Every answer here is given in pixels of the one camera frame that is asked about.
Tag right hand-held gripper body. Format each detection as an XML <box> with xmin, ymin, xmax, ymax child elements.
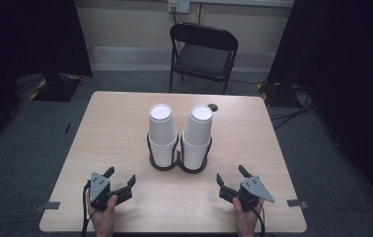
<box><xmin>238</xmin><ymin>176</ymin><xmax>276</xmax><ymax>212</ymax></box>

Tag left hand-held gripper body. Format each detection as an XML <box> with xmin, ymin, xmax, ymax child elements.
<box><xmin>87</xmin><ymin>172</ymin><xmax>118</xmax><ymax>211</ymax></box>

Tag person's right hand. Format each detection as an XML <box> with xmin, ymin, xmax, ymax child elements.
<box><xmin>233</xmin><ymin>197</ymin><xmax>264</xmax><ymax>237</ymax></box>

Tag person's left hand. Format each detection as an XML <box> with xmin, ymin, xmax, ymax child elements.
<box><xmin>87</xmin><ymin>196</ymin><xmax>118</xmax><ymax>237</ymax></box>

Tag black cup holder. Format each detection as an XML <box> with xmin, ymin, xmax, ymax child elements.
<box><xmin>178</xmin><ymin>135</ymin><xmax>213</xmax><ymax>175</ymax></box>
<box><xmin>146</xmin><ymin>131</ymin><xmax>180</xmax><ymax>172</ymax></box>

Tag grey floor tape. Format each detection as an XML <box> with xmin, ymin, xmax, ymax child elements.
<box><xmin>34</xmin><ymin>200</ymin><xmax>61</xmax><ymax>212</ymax></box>
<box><xmin>286</xmin><ymin>198</ymin><xmax>310</xmax><ymax>210</ymax></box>

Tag stack of white paper cups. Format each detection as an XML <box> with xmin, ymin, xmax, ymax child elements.
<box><xmin>147</xmin><ymin>103</ymin><xmax>179</xmax><ymax>168</ymax></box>
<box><xmin>182</xmin><ymin>104</ymin><xmax>214</xmax><ymax>171</ymax></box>

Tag black stand base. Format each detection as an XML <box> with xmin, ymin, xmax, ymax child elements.
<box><xmin>29</xmin><ymin>72</ymin><xmax>83</xmax><ymax>103</ymax></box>
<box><xmin>257</xmin><ymin>80</ymin><xmax>307</xmax><ymax>109</ymax></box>

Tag black folding chair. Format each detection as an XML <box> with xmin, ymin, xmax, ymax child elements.
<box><xmin>169</xmin><ymin>22</ymin><xmax>239</xmax><ymax>96</ymax></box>

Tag black curtain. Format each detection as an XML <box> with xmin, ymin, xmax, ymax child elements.
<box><xmin>266</xmin><ymin>0</ymin><xmax>373</xmax><ymax>211</ymax></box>
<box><xmin>0</xmin><ymin>0</ymin><xmax>94</xmax><ymax>159</ymax></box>

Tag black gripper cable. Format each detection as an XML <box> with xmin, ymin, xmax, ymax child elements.
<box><xmin>81</xmin><ymin>181</ymin><xmax>93</xmax><ymax>237</ymax></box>
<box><xmin>253</xmin><ymin>202</ymin><xmax>267</xmax><ymax>237</ymax></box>

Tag black floor cables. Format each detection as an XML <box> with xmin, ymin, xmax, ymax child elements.
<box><xmin>269</xmin><ymin>84</ymin><xmax>317</xmax><ymax>130</ymax></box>
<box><xmin>12</xmin><ymin>74</ymin><xmax>45</xmax><ymax>97</ymax></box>

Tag thin wall cable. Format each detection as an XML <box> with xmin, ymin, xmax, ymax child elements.
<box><xmin>197</xmin><ymin>2</ymin><xmax>205</xmax><ymax>26</ymax></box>

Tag white wall socket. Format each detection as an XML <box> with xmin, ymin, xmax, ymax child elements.
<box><xmin>168</xmin><ymin>0</ymin><xmax>191</xmax><ymax>14</ymax></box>

